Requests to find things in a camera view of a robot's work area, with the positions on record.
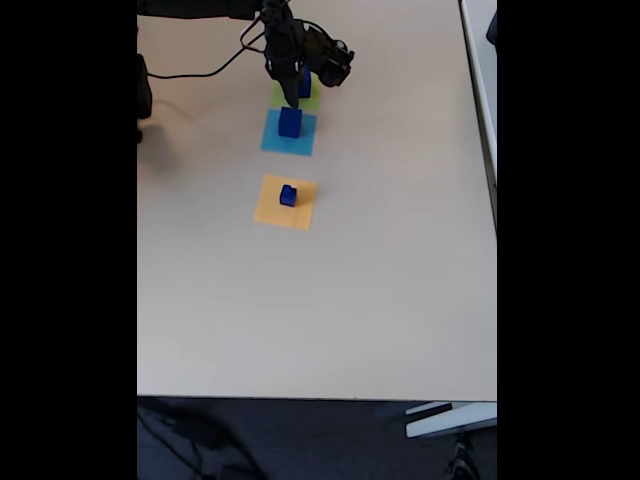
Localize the orange paper square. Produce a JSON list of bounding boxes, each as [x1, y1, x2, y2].
[[252, 173, 320, 232]]

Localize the light blue paper square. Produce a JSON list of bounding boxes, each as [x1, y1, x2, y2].
[[259, 108, 319, 158]]

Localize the black camera box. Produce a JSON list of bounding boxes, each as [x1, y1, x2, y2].
[[303, 27, 356, 89]]

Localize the black stand leg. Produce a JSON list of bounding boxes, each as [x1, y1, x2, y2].
[[447, 432, 481, 480]]

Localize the medium blue cube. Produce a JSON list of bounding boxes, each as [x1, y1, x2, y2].
[[277, 106, 303, 139]]

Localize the green paper square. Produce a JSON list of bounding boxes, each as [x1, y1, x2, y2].
[[269, 72, 324, 112]]

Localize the black floor cable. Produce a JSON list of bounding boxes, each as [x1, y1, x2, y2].
[[137, 402, 261, 480]]

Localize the black wire loop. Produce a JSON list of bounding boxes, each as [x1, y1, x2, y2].
[[289, 0, 346, 51]]

